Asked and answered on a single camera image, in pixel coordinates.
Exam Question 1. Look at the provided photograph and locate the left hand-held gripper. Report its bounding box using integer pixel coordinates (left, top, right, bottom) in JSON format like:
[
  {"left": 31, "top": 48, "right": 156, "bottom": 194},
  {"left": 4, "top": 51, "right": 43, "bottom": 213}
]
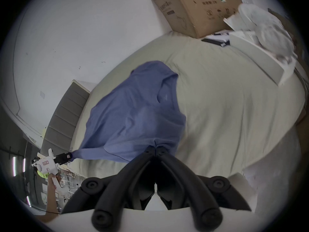
[{"left": 31, "top": 148, "right": 73, "bottom": 189}]

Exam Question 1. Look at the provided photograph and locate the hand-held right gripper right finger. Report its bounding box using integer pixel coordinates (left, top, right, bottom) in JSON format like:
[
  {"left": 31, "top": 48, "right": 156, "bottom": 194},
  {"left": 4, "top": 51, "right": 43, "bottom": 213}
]
[{"left": 154, "top": 147, "right": 252, "bottom": 232}]

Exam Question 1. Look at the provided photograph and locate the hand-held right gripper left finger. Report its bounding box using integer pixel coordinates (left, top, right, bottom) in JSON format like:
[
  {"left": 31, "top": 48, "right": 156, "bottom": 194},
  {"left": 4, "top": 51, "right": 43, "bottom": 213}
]
[{"left": 61, "top": 146, "right": 156, "bottom": 232}]

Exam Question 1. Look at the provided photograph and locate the blue shirt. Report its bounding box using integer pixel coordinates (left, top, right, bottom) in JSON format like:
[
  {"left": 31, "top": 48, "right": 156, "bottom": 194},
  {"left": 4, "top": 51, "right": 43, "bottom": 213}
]
[{"left": 70, "top": 61, "right": 186, "bottom": 162}]

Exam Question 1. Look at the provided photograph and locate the person's left forearm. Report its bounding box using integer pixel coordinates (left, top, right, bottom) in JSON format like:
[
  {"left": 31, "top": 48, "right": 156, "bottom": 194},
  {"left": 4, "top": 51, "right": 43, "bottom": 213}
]
[{"left": 36, "top": 183, "right": 61, "bottom": 223}]

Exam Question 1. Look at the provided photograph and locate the person's left hand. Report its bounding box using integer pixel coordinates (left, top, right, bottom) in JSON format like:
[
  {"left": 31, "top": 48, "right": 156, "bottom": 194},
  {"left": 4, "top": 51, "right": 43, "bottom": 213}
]
[{"left": 48, "top": 173, "right": 62, "bottom": 187}]

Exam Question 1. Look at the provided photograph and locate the grey padded headboard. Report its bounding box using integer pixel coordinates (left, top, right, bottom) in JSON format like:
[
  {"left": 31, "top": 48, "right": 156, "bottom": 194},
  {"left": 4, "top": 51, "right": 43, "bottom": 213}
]
[{"left": 40, "top": 79, "right": 91, "bottom": 157}]

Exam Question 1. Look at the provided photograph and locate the black flat device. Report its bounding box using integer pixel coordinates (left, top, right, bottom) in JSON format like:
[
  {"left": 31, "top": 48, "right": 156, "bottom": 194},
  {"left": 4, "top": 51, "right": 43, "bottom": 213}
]
[{"left": 201, "top": 38, "right": 228, "bottom": 48}]

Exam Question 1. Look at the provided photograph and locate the brown cardboard carton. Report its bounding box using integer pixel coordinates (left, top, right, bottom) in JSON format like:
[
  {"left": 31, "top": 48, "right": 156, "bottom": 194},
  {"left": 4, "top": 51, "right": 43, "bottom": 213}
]
[{"left": 150, "top": 0, "right": 243, "bottom": 39}]

